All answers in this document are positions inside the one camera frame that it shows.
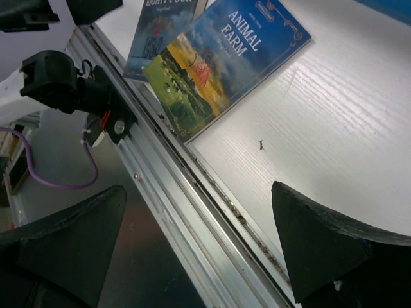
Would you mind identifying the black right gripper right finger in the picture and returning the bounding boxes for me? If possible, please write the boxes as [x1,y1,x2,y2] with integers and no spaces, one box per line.
[272,182,410,307]

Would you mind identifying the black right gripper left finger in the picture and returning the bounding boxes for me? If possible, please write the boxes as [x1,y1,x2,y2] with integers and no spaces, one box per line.
[1,185,127,307]

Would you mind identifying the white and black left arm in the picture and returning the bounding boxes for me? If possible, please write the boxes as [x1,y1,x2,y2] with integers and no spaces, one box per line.
[1,1,116,125]

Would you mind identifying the Animal Farm book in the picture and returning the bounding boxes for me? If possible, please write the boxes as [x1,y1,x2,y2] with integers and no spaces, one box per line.
[144,1,311,143]

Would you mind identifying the Nineteen Eighty-Four book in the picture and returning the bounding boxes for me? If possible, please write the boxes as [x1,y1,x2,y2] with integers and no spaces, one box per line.
[123,0,207,82]

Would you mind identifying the blue and yellow bookshelf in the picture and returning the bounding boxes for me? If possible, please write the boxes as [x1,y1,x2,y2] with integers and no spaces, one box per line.
[356,0,411,19]

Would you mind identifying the aluminium rail frame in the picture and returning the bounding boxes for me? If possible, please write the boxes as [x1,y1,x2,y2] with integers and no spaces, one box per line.
[67,25,295,307]

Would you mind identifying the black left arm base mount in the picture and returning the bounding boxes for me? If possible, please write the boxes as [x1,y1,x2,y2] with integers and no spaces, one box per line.
[78,65,137,144]

